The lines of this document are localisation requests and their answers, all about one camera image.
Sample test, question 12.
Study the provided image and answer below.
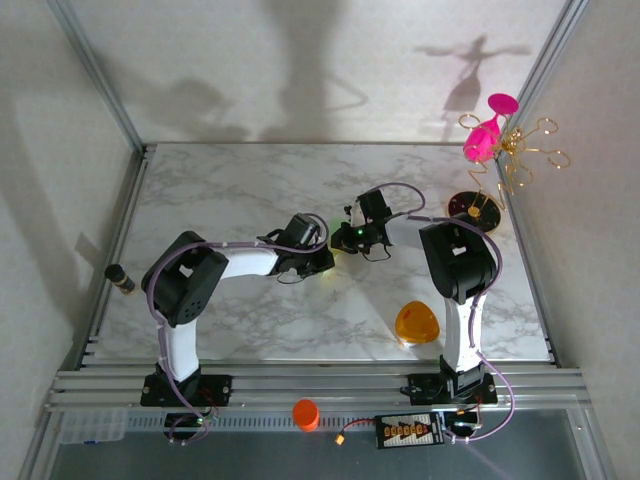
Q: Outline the orange translucent dome bowl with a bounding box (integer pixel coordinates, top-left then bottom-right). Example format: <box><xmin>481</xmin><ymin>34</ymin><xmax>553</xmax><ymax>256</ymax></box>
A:
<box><xmin>394</xmin><ymin>299</ymin><xmax>442</xmax><ymax>346</ymax></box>

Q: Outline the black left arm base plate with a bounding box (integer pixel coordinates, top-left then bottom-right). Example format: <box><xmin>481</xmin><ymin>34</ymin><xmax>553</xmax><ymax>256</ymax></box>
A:
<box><xmin>139</xmin><ymin>372</ymin><xmax>234</xmax><ymax>407</ymax></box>

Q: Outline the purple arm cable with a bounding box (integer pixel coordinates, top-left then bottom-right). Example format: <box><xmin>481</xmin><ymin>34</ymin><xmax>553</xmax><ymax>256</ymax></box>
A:
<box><xmin>148</xmin><ymin>212</ymin><xmax>331</xmax><ymax>446</ymax></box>
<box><xmin>372</xmin><ymin>182</ymin><xmax>516</xmax><ymax>444</ymax></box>

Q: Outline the black power distribution board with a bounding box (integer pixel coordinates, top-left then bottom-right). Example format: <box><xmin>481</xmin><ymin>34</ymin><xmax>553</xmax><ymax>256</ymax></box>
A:
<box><xmin>374</xmin><ymin>412</ymin><xmax>446</xmax><ymax>448</ymax></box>

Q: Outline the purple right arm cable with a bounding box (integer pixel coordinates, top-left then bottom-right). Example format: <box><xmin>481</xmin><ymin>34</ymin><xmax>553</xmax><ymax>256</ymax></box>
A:
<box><xmin>372</xmin><ymin>182</ymin><xmax>516</xmax><ymax>444</ymax></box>

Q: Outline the perforated grey cable duct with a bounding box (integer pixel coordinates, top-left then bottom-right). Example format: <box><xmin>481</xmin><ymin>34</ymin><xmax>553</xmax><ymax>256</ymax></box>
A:
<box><xmin>124</xmin><ymin>412</ymin><xmax>381</xmax><ymax>432</ymax></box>

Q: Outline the pink plastic wine glass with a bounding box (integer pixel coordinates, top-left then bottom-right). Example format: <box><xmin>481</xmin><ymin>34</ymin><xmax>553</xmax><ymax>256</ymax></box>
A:
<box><xmin>462</xmin><ymin>93</ymin><xmax>520</xmax><ymax>164</ymax></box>

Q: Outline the orange plastic cup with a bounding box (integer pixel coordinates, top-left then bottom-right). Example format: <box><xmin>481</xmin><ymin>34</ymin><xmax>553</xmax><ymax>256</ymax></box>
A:
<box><xmin>292</xmin><ymin>398</ymin><xmax>321</xmax><ymax>432</ymax></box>

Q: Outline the small circuit board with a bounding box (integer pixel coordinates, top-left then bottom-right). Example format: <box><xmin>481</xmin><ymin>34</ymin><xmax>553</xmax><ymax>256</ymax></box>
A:
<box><xmin>164</xmin><ymin>412</ymin><xmax>221</xmax><ymax>432</ymax></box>
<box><xmin>446</xmin><ymin>409</ymin><xmax>484</xmax><ymax>434</ymax></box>

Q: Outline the red wire with yellow plug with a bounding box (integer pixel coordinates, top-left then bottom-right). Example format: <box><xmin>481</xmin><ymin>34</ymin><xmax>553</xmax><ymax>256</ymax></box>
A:
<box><xmin>333</xmin><ymin>418</ymin><xmax>381</xmax><ymax>446</ymax></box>

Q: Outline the gold wire glass rack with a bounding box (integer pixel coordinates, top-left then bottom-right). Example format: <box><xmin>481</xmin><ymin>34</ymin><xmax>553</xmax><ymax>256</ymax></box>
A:
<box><xmin>446</xmin><ymin>113</ymin><xmax>572</xmax><ymax>236</ymax></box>

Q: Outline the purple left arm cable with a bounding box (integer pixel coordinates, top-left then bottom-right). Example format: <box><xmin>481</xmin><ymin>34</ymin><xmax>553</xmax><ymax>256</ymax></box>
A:
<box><xmin>148</xmin><ymin>212</ymin><xmax>331</xmax><ymax>446</ymax></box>

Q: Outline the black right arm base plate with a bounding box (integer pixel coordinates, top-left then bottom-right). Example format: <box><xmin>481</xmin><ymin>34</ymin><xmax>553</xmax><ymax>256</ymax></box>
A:
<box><xmin>407</xmin><ymin>372</ymin><xmax>499</xmax><ymax>406</ymax></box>

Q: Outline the clear plastic organiser box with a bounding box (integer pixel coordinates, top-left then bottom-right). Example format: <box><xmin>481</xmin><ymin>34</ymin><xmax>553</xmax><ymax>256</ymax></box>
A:
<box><xmin>58</xmin><ymin>407</ymin><xmax>129</xmax><ymax>446</ymax></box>

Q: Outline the aluminium extrusion frame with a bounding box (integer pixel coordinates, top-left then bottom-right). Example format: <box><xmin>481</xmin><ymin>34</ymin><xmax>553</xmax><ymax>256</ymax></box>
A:
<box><xmin>17</xmin><ymin>0</ymin><xmax>616</xmax><ymax>480</ymax></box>

